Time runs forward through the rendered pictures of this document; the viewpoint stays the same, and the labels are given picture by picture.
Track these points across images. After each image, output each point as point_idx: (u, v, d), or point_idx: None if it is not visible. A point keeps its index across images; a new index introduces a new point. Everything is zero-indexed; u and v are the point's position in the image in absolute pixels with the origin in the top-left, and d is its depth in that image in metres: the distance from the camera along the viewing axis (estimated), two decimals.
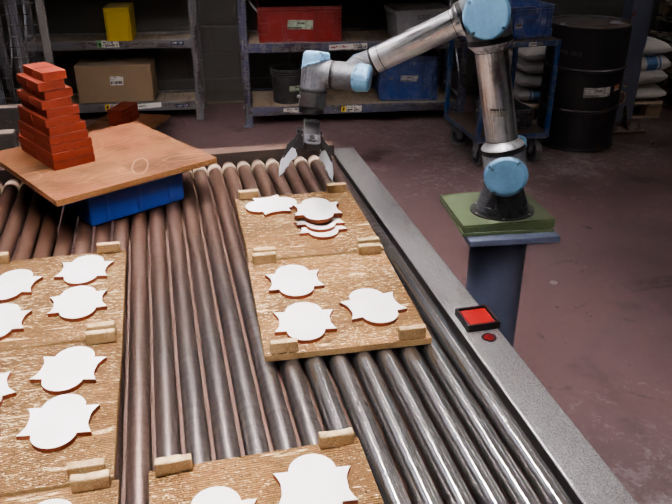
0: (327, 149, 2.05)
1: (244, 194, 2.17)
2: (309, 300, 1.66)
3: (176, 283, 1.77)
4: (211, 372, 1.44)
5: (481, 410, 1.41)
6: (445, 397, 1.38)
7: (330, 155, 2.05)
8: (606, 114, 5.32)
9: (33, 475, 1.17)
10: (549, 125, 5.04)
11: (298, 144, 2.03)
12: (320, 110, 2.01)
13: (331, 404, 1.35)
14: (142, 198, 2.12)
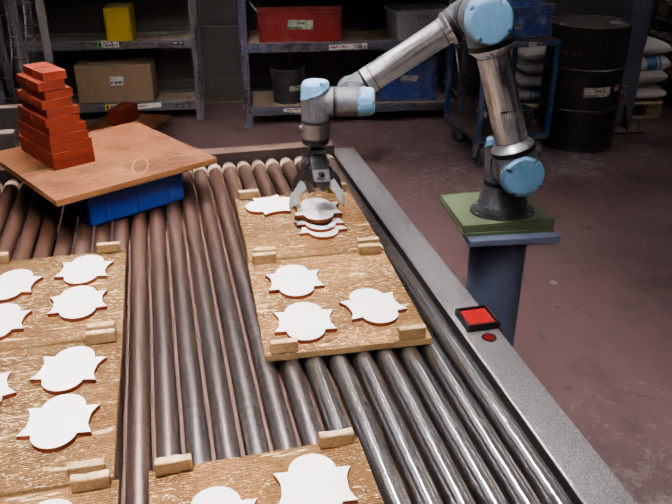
0: (336, 177, 1.99)
1: (244, 194, 2.17)
2: (309, 300, 1.66)
3: (176, 283, 1.77)
4: (211, 372, 1.44)
5: (481, 410, 1.41)
6: (445, 397, 1.38)
7: (340, 183, 1.99)
8: (606, 114, 5.32)
9: (33, 475, 1.17)
10: (549, 125, 5.04)
11: (306, 177, 1.97)
12: (325, 141, 1.93)
13: (331, 404, 1.35)
14: (142, 198, 2.12)
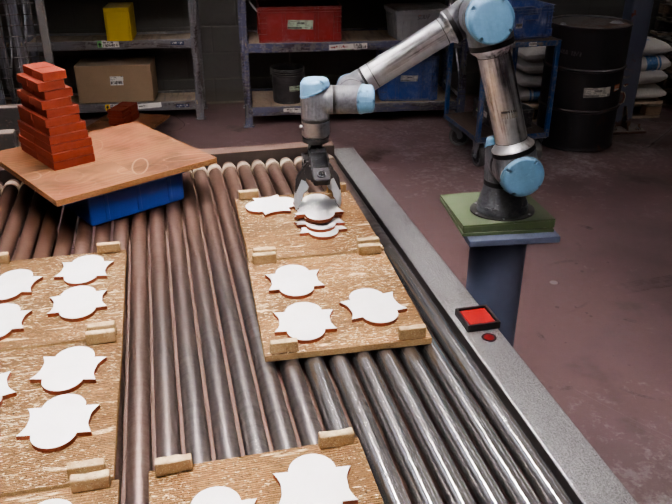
0: (336, 177, 1.98)
1: (244, 194, 2.17)
2: (309, 300, 1.66)
3: (176, 283, 1.77)
4: (211, 372, 1.44)
5: (481, 410, 1.41)
6: (445, 397, 1.38)
7: (339, 183, 1.99)
8: (606, 114, 5.32)
9: (33, 475, 1.17)
10: (549, 125, 5.04)
11: (306, 175, 1.97)
12: (325, 139, 1.93)
13: (331, 404, 1.35)
14: (142, 198, 2.12)
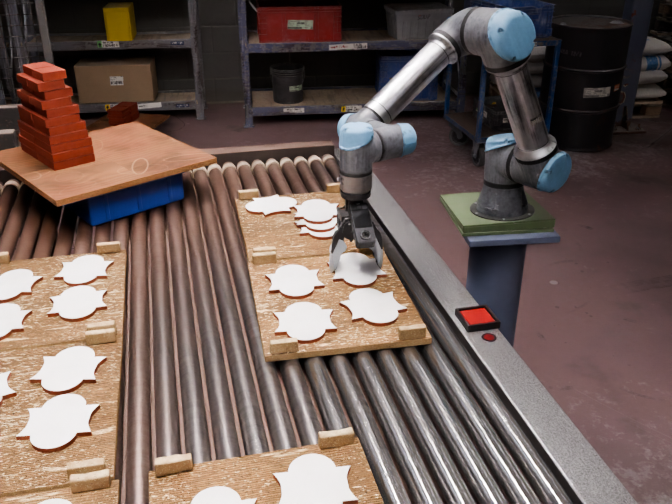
0: (378, 236, 1.74)
1: (244, 194, 2.17)
2: (309, 300, 1.66)
3: (176, 283, 1.77)
4: (211, 372, 1.44)
5: (481, 410, 1.41)
6: (445, 397, 1.38)
7: (381, 242, 1.74)
8: (606, 114, 5.32)
9: (33, 475, 1.17)
10: (549, 125, 5.04)
11: (345, 234, 1.71)
12: (367, 193, 1.68)
13: (331, 404, 1.35)
14: (142, 198, 2.12)
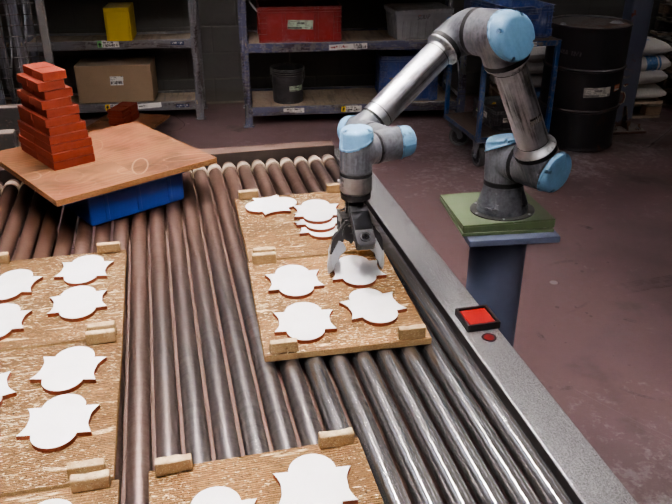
0: (378, 237, 1.74)
1: (244, 194, 2.17)
2: (309, 300, 1.66)
3: (176, 283, 1.77)
4: (211, 372, 1.44)
5: (481, 410, 1.41)
6: (445, 397, 1.38)
7: (381, 243, 1.75)
8: (606, 114, 5.32)
9: (33, 475, 1.17)
10: (549, 125, 5.04)
11: (345, 236, 1.71)
12: (367, 195, 1.68)
13: (331, 404, 1.35)
14: (142, 198, 2.12)
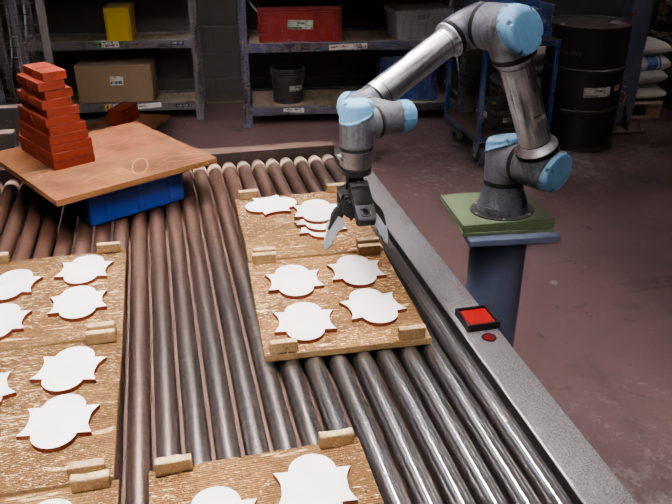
0: (379, 212, 1.71)
1: (244, 194, 2.17)
2: (309, 300, 1.66)
3: (176, 283, 1.77)
4: (211, 372, 1.44)
5: (481, 410, 1.41)
6: (445, 397, 1.38)
7: (383, 218, 1.71)
8: (606, 114, 5.32)
9: (33, 475, 1.17)
10: (549, 125, 5.04)
11: (345, 213, 1.68)
12: (368, 170, 1.65)
13: (331, 404, 1.35)
14: (142, 198, 2.12)
